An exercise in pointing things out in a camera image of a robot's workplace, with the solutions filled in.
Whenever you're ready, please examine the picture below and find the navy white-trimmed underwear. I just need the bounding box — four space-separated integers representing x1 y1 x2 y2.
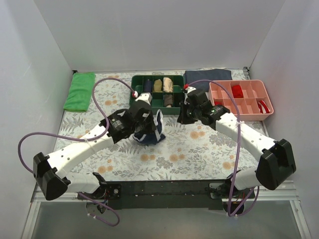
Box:
133 110 166 145

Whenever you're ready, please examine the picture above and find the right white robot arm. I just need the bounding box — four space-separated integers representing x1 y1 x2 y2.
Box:
177 87 296 198

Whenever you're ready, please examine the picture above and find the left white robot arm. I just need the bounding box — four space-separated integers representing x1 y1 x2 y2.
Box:
33 93 156 201

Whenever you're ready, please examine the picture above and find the rolled grey brown underwear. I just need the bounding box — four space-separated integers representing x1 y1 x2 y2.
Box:
163 94 173 108

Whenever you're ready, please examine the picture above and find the rolled cream underwear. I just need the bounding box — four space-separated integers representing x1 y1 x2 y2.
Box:
163 77 173 93

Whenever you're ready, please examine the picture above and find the rolled red underwear top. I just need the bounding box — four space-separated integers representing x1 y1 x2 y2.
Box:
231 85 244 98

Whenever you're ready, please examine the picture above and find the rolled navy underwear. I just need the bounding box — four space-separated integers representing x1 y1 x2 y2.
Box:
143 79 153 93

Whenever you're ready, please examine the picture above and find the rolled tan underwear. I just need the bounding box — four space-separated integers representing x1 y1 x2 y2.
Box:
153 79 162 92

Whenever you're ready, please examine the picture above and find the red white striped underwear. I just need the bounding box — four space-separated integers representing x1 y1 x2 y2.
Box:
257 100 270 114

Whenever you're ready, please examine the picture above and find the dark blue folded cloth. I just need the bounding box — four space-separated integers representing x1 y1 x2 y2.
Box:
183 69 233 93

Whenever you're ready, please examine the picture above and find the green divided organizer tray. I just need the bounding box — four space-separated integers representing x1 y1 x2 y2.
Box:
131 75 184 115

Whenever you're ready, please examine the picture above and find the floral table mat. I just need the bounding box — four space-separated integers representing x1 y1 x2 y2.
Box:
49 73 258 181

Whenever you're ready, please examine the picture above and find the pink divided organizer tray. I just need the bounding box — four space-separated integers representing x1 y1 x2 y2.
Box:
208 80 274 121

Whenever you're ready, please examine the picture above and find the green folded towel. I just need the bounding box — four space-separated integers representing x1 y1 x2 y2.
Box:
63 73 96 113

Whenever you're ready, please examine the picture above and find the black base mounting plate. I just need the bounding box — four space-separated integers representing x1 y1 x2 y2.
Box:
77 181 255 211

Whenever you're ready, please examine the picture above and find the aluminium frame rail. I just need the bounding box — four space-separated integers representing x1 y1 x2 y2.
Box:
22 180 311 239

